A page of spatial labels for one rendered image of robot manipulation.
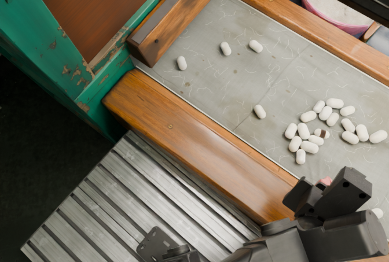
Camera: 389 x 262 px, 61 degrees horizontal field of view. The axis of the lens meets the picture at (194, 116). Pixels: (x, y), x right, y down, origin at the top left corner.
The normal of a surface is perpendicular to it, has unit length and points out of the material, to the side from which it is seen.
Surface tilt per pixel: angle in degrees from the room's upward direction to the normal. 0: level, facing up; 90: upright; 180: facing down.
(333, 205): 49
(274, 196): 0
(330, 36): 0
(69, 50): 90
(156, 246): 0
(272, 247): 23
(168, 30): 67
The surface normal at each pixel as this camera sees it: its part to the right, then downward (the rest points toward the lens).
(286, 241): 0.35, -0.40
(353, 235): -0.67, -0.05
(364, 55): -0.03, -0.31
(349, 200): -0.47, 0.37
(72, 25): 0.81, 0.55
